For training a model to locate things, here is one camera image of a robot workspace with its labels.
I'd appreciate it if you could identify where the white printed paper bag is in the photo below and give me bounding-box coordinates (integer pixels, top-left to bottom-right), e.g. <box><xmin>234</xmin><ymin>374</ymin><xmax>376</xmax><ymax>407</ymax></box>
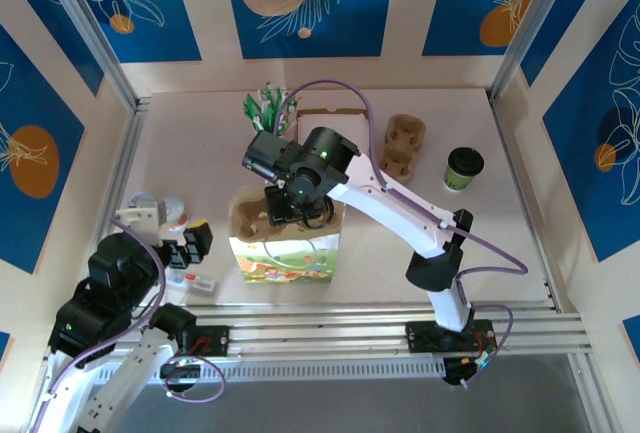
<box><xmin>228</xmin><ymin>185</ymin><xmax>346</xmax><ymax>287</ymax></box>

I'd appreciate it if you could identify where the green paper coffee cup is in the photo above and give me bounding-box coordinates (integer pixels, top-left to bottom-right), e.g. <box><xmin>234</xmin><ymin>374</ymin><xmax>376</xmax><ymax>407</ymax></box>
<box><xmin>443</xmin><ymin>146</ymin><xmax>485</xmax><ymax>195</ymax></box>

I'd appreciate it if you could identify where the black plastic cup lid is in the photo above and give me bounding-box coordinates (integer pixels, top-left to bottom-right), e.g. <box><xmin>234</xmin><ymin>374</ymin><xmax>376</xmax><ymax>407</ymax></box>
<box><xmin>448</xmin><ymin>146</ymin><xmax>485</xmax><ymax>175</ymax></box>

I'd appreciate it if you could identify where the clear packet with red label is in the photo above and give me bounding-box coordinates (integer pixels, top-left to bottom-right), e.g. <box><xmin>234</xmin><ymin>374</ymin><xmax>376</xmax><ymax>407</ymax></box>
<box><xmin>167</xmin><ymin>270</ymin><xmax>221</xmax><ymax>295</ymax></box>

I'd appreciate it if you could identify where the orange label creamer cup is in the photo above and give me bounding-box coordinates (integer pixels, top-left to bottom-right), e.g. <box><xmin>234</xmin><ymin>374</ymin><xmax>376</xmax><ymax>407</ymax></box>
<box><xmin>162</xmin><ymin>196</ymin><xmax>189</xmax><ymax>232</ymax></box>

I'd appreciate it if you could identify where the brown cardboard napkin box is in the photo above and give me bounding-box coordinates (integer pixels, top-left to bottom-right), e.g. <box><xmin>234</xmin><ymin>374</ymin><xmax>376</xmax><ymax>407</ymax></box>
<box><xmin>295</xmin><ymin>107</ymin><xmax>375</xmax><ymax>164</ymax></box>

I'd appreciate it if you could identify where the green white wrapped straw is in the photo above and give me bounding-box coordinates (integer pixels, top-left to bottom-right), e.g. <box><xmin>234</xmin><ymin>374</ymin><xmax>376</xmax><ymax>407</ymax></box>
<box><xmin>284</xmin><ymin>94</ymin><xmax>301</xmax><ymax>129</ymax></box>
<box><xmin>262</xmin><ymin>81</ymin><xmax>276</xmax><ymax>129</ymax></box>
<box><xmin>243</xmin><ymin>92</ymin><xmax>266</xmax><ymax>132</ymax></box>
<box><xmin>276</xmin><ymin>85</ymin><xmax>289</xmax><ymax>132</ymax></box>

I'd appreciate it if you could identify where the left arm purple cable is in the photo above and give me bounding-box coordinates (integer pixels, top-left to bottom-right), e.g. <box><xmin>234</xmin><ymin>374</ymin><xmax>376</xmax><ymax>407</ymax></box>
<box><xmin>29</xmin><ymin>217</ymin><xmax>226</xmax><ymax>433</ymax></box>

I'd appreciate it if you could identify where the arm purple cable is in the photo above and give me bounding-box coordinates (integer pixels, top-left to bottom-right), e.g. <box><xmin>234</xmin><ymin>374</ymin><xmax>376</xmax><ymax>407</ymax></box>
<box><xmin>29</xmin><ymin>217</ymin><xmax>226</xmax><ymax>433</ymax></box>
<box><xmin>279</xmin><ymin>78</ymin><xmax>530</xmax><ymax>389</ymax></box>

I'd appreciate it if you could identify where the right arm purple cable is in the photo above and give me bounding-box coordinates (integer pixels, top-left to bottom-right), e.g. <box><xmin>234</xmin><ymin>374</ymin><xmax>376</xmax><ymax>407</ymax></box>
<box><xmin>279</xmin><ymin>78</ymin><xmax>530</xmax><ymax>389</ymax></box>

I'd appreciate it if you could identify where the aluminium side rail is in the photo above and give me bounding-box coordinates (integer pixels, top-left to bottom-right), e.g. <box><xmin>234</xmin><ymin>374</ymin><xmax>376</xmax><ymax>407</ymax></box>
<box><xmin>79</xmin><ymin>97</ymin><xmax>151</xmax><ymax>304</ymax></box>
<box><xmin>488</xmin><ymin>92</ymin><xmax>564</xmax><ymax>312</ymax></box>

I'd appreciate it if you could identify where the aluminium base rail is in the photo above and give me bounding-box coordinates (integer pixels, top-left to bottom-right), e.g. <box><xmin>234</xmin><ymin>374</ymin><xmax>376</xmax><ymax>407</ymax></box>
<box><xmin>114</xmin><ymin>302</ymin><xmax>586</xmax><ymax>354</ymax></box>

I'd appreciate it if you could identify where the slotted grey cable duct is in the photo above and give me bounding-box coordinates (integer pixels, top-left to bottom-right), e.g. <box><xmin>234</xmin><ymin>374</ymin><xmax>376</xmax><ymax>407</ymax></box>
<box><xmin>99</xmin><ymin>357</ymin><xmax>446</xmax><ymax>384</ymax></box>

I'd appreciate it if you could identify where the aluminium frame post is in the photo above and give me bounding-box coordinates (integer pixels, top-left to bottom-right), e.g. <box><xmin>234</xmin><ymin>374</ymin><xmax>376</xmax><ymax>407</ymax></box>
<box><xmin>489</xmin><ymin>0</ymin><xmax>581</xmax><ymax>102</ymax></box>
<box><xmin>27</xmin><ymin>0</ymin><xmax>146</xmax><ymax>112</ymax></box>

